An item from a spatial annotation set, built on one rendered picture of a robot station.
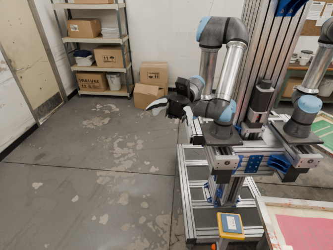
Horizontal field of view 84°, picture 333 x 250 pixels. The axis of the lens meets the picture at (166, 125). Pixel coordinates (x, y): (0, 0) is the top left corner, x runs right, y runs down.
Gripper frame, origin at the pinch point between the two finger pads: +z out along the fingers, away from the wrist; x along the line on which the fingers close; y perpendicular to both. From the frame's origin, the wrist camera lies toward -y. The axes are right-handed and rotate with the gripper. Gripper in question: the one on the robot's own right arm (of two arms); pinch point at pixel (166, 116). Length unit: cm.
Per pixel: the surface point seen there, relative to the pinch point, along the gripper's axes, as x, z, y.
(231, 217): -40, -20, 66
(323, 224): -87, -37, 61
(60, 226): 97, 3, 183
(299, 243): -74, -21, 63
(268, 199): -58, -39, 61
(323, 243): -85, -26, 61
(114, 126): 156, -166, 191
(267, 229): -58, -20, 61
